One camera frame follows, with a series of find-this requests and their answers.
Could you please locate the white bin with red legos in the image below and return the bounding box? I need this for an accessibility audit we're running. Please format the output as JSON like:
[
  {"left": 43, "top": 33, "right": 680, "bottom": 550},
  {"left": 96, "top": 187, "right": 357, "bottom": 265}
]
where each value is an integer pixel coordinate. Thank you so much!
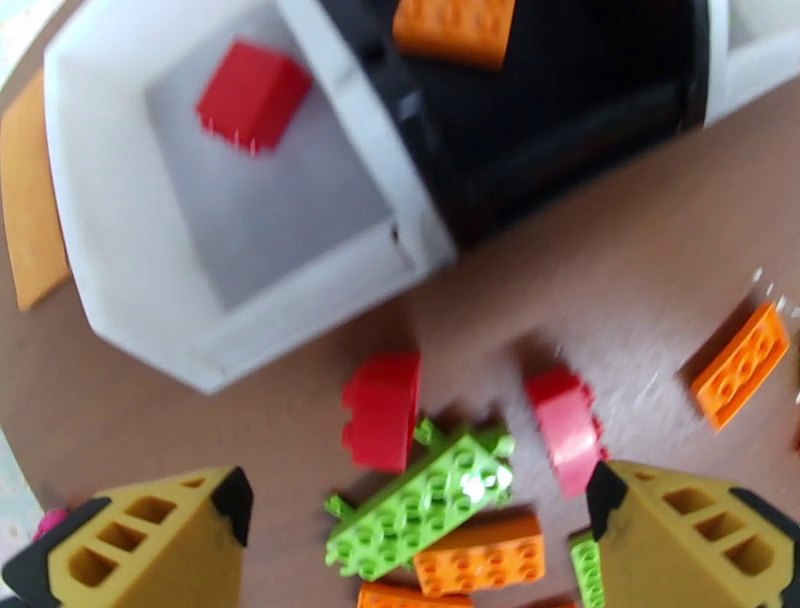
[{"left": 43, "top": 0, "right": 458, "bottom": 396}]

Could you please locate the pink white striped toy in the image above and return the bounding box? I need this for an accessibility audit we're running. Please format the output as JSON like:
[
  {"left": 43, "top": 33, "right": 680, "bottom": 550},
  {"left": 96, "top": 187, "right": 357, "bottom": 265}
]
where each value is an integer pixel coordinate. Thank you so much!
[{"left": 32, "top": 507, "right": 69, "bottom": 544}]

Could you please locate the orange lego brick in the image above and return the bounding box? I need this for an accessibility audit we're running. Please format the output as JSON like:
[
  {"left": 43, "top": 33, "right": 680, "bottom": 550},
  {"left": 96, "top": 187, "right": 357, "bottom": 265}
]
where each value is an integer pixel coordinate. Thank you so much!
[
  {"left": 689, "top": 301, "right": 793, "bottom": 434},
  {"left": 356, "top": 581, "right": 476, "bottom": 608},
  {"left": 392, "top": 0, "right": 518, "bottom": 71},
  {"left": 412, "top": 514, "right": 547, "bottom": 596}
]

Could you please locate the small green lego brick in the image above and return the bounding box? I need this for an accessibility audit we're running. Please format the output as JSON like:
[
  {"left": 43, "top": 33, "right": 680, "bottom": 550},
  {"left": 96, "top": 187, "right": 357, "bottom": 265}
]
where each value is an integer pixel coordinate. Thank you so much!
[{"left": 567, "top": 531, "right": 608, "bottom": 608}]

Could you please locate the red lego brick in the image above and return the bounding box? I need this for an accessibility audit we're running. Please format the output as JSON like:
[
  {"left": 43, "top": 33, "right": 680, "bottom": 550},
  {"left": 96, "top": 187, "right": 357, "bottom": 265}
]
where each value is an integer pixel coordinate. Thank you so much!
[
  {"left": 341, "top": 351, "right": 422, "bottom": 474},
  {"left": 523, "top": 367, "right": 612, "bottom": 499},
  {"left": 195, "top": 39, "right": 314, "bottom": 156}
]

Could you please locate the orange folded cloth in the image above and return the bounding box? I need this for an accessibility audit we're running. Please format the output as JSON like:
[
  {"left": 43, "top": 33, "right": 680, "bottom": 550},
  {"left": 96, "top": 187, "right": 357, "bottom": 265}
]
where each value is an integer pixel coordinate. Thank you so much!
[{"left": 0, "top": 67, "right": 71, "bottom": 313}]

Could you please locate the white bin with green legos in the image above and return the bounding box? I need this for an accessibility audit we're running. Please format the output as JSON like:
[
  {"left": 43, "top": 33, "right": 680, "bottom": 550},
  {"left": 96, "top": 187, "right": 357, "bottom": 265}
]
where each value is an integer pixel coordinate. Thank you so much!
[{"left": 702, "top": 0, "right": 800, "bottom": 129}]

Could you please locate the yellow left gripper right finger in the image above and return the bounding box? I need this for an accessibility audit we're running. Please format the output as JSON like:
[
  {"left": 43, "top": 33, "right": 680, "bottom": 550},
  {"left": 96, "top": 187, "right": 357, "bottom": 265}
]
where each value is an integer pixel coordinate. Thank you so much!
[{"left": 586, "top": 461, "right": 800, "bottom": 608}]

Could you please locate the long green lego plate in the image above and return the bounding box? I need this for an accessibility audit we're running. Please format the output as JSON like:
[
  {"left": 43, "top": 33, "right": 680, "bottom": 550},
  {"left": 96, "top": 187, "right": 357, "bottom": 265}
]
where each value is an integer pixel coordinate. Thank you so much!
[{"left": 323, "top": 417, "right": 518, "bottom": 584}]

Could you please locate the black bin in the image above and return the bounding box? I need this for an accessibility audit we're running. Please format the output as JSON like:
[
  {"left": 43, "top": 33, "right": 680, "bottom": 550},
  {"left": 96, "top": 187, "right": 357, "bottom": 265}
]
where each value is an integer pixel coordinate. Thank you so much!
[{"left": 318, "top": 0, "right": 714, "bottom": 251}]

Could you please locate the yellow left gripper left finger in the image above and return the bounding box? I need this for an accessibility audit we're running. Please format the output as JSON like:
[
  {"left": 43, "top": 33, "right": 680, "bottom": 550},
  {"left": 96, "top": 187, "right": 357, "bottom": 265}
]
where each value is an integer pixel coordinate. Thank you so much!
[{"left": 2, "top": 466, "right": 254, "bottom": 608}]

